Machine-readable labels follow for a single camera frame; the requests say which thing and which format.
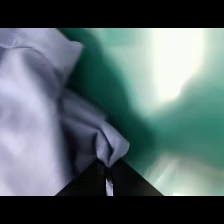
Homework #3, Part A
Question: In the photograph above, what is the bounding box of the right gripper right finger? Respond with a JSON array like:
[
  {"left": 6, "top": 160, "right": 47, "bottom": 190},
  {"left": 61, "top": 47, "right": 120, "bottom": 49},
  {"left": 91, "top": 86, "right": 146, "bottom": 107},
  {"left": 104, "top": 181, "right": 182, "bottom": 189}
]
[{"left": 111, "top": 159, "right": 164, "bottom": 197}]

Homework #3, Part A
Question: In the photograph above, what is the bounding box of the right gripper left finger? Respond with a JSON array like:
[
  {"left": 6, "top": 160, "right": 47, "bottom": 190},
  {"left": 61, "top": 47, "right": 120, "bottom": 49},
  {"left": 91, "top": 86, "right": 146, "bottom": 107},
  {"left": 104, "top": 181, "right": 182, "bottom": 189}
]
[{"left": 55, "top": 158, "right": 108, "bottom": 197}]

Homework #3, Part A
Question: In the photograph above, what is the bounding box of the light blue shirt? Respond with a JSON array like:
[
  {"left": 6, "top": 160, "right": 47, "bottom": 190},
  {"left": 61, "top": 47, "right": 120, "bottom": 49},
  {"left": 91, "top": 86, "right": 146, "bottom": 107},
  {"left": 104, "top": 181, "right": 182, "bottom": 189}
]
[{"left": 0, "top": 28, "right": 131, "bottom": 197}]

